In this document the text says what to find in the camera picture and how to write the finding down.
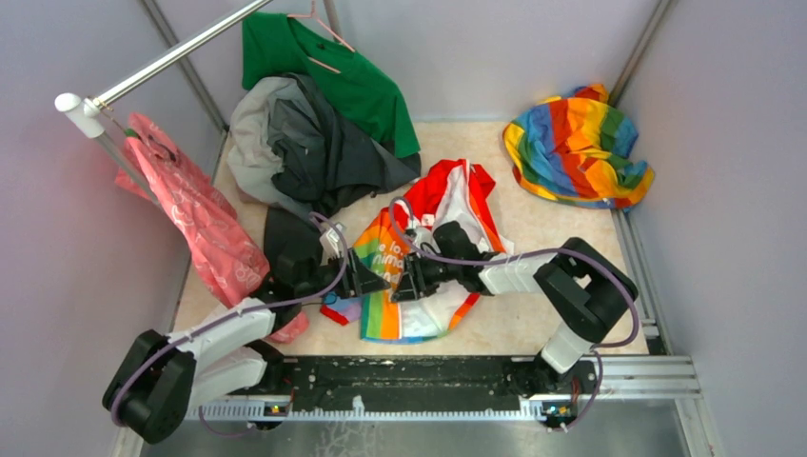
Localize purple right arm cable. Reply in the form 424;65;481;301
387;197;641;432

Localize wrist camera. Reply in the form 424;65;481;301
405;227;439;254
320;222;345;260

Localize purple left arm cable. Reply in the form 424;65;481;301
109;210;350;440

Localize rainbow striped garment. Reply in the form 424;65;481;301
502;84;655;211

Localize pink patterned garment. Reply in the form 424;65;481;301
124;112;270;308

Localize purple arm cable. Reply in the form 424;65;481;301
387;197;641;432
109;210;350;440

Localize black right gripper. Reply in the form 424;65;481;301
391;249;462;303

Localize aluminium frame rail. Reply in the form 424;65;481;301
102;222;714;456

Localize green t-shirt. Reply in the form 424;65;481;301
241;12;421;158

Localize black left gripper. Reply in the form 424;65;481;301
297;248;391;300

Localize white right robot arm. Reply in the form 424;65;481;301
391;221;639;392

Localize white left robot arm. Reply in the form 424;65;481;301
102;249;390;444

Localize silver clothes rail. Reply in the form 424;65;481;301
54;1;268;204

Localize pink clothes hanger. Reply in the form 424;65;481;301
286;0;356;74

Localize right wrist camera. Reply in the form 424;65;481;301
405;227;439;254

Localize dark grey jacket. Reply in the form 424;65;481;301
226;73;421;268

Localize red white cartoon jacket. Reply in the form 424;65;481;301
320;159;514;344

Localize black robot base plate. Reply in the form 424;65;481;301
239;356;597;412

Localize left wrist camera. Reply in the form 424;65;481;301
320;222;345;260

